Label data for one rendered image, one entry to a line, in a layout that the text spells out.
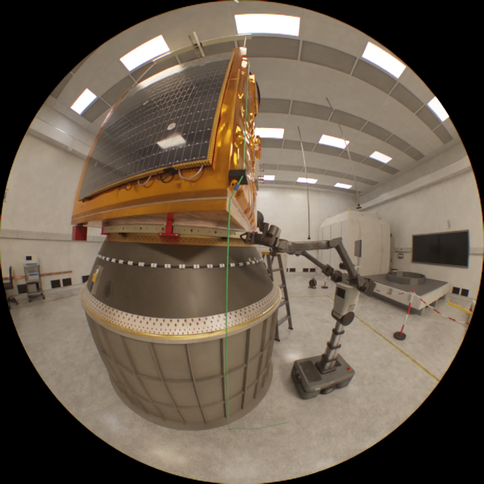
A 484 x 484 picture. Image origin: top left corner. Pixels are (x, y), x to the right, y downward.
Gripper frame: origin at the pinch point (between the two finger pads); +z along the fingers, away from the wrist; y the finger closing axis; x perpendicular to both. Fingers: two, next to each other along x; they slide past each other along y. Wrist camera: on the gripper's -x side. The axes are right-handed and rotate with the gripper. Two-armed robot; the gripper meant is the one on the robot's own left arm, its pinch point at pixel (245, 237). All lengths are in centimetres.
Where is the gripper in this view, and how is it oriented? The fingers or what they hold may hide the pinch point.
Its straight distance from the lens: 95.1
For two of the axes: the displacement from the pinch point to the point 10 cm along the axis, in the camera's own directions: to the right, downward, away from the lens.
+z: -7.3, -1.9, 6.5
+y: -6.6, -0.4, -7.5
